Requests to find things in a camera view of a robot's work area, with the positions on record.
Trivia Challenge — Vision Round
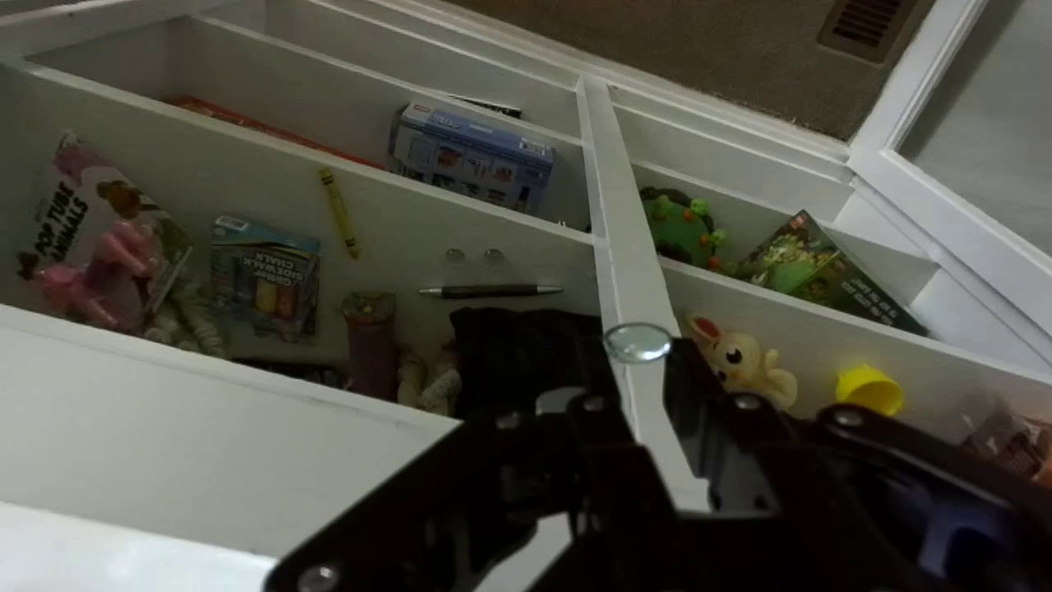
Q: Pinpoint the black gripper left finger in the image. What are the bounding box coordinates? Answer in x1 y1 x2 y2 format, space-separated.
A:
261 339 703 592

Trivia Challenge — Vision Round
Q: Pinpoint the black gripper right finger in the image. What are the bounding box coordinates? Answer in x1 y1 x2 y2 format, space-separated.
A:
667 339 1052 592

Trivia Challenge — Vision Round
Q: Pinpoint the yellow plush bunny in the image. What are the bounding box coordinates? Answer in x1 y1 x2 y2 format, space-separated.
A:
688 313 803 413

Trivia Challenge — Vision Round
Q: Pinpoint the yellow cup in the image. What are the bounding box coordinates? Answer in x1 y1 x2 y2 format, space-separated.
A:
833 361 909 422

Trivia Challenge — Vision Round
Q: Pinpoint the black silver pen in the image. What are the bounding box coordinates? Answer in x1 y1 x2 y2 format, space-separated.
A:
420 279 567 304

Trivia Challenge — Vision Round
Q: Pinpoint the clear plastic container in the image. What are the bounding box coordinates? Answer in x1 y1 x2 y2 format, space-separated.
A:
951 387 1052 486

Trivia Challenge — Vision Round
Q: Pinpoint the green plush toy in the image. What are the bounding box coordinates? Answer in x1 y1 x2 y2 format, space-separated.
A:
639 184 734 273

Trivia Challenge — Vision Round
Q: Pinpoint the white glass cabinet door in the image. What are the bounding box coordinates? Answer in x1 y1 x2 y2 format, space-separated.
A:
847 0 1052 372

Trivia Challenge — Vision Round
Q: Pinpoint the blue card pack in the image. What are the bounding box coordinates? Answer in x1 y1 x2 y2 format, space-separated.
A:
207 213 324 339

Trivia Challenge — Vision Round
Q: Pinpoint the yellow green crayon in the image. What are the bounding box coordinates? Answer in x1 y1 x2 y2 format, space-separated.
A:
315 165 364 263

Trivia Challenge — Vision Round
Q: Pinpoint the white wooden shelf cabinet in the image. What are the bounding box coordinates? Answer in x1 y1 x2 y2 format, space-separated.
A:
0 0 1052 592

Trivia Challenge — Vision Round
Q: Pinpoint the blue game box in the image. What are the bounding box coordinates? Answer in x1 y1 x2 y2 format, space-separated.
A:
390 99 559 213

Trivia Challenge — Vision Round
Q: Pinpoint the brown floor vent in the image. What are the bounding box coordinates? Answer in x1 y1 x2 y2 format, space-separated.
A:
814 0 913 62

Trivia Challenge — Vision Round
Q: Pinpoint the pink packaged doll toy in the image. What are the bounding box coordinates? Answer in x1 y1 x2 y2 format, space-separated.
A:
13 130 195 339

